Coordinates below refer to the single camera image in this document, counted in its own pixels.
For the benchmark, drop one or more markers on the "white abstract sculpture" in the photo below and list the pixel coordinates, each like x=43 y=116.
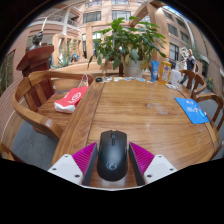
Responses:
x=183 y=54

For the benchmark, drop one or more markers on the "black computer mouse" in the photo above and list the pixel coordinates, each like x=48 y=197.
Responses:
x=112 y=155

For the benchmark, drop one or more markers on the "yellow flowering potted plant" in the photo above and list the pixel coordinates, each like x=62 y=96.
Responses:
x=210 y=85

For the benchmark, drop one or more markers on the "green potted plant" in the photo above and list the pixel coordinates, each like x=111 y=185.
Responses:
x=128 y=45

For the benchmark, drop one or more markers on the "red and white bag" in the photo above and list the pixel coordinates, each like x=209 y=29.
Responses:
x=71 y=98

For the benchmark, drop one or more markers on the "yellow bottle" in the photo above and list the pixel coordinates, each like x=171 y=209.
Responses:
x=165 y=71

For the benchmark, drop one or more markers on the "blue printed mouse pad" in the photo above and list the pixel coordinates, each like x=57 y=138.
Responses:
x=192 y=110

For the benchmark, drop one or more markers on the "dark bust statue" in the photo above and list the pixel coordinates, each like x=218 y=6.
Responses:
x=36 y=40

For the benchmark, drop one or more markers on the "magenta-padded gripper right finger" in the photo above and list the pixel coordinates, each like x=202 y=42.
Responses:
x=155 y=166

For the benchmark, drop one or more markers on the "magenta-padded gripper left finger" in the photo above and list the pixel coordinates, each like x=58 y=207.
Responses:
x=71 y=166

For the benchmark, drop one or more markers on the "dark red wooden pedestal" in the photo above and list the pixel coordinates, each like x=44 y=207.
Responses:
x=35 y=60

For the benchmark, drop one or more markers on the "person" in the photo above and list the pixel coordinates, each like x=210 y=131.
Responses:
x=190 y=63

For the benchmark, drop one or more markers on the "small black object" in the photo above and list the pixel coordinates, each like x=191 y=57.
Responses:
x=99 y=79

